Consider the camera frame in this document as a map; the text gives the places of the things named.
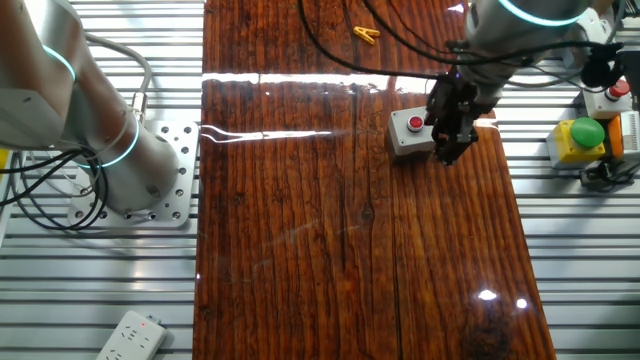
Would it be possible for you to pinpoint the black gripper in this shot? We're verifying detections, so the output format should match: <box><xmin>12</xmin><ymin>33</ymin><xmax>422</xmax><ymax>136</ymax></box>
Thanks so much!
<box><xmin>425</xmin><ymin>74</ymin><xmax>484</xmax><ymax>167</ymax></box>

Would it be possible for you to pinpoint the grey box red push button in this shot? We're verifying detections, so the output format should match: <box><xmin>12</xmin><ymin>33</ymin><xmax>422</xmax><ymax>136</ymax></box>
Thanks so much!
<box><xmin>387</xmin><ymin>107</ymin><xmax>437</xmax><ymax>162</ymax></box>

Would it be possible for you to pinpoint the yellow box green mushroom button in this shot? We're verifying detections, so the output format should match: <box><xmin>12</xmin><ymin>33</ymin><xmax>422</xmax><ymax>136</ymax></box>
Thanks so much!
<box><xmin>545</xmin><ymin>117</ymin><xmax>609</xmax><ymax>170</ymax></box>

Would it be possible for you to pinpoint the grey box red mushroom button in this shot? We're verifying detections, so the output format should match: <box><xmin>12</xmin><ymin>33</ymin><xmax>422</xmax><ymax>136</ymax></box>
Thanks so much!
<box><xmin>582</xmin><ymin>79</ymin><xmax>634</xmax><ymax>120</ymax></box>

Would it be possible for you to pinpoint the yellow clothespin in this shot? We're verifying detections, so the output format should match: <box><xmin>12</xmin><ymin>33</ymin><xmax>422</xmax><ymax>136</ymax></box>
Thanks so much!
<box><xmin>352</xmin><ymin>25</ymin><xmax>381</xmax><ymax>46</ymax></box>

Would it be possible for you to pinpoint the orange rounded object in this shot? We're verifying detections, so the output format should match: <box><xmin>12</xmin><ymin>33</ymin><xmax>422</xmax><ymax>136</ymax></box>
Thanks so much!
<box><xmin>607</xmin><ymin>115</ymin><xmax>625</xmax><ymax>159</ymax></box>

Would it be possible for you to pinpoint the glossy wood grain board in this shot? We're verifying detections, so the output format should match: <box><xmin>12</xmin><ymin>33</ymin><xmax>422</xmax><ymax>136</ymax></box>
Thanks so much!
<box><xmin>192</xmin><ymin>0</ymin><xmax>557</xmax><ymax>360</ymax></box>

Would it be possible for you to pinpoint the black flat panel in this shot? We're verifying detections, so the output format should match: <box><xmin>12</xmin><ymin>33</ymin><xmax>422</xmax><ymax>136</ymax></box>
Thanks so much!
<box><xmin>619</xmin><ymin>49</ymin><xmax>640</xmax><ymax>112</ymax></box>

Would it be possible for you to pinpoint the white power strip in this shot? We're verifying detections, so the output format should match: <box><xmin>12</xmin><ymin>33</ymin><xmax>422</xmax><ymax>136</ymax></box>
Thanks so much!
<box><xmin>94</xmin><ymin>309</ymin><xmax>169</xmax><ymax>360</ymax></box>

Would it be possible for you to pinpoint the thick black gripper cable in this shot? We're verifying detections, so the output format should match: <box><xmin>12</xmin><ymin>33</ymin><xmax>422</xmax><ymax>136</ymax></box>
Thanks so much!
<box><xmin>298</xmin><ymin>0</ymin><xmax>441</xmax><ymax>81</ymax></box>

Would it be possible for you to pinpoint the thin black camera cable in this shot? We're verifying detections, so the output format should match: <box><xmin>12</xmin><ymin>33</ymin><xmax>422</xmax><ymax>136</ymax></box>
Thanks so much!
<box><xmin>362</xmin><ymin>0</ymin><xmax>626</xmax><ymax>91</ymax></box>

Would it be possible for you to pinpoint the silver ribbed depth camera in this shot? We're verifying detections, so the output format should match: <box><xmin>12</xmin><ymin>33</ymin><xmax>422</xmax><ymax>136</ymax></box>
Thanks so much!
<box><xmin>619</xmin><ymin>110</ymin><xmax>640</xmax><ymax>162</ymax></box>

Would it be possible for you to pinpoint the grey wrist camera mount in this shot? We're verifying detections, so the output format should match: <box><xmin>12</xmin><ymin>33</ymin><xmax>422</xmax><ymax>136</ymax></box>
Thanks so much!
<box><xmin>574</xmin><ymin>7</ymin><xmax>615</xmax><ymax>49</ymax></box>

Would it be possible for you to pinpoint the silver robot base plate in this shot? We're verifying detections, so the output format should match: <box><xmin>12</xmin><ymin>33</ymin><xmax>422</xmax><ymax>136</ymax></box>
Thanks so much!
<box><xmin>67</xmin><ymin>119</ymin><xmax>200</xmax><ymax>230</ymax></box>

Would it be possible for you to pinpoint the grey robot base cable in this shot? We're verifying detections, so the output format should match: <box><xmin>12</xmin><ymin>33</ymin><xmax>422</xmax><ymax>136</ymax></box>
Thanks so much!
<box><xmin>82</xmin><ymin>32</ymin><xmax>154</xmax><ymax>124</ymax></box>

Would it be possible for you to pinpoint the black cable bundle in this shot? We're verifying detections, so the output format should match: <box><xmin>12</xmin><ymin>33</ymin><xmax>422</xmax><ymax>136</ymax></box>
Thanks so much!
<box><xmin>0</xmin><ymin>147</ymin><xmax>111</xmax><ymax>232</ymax></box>

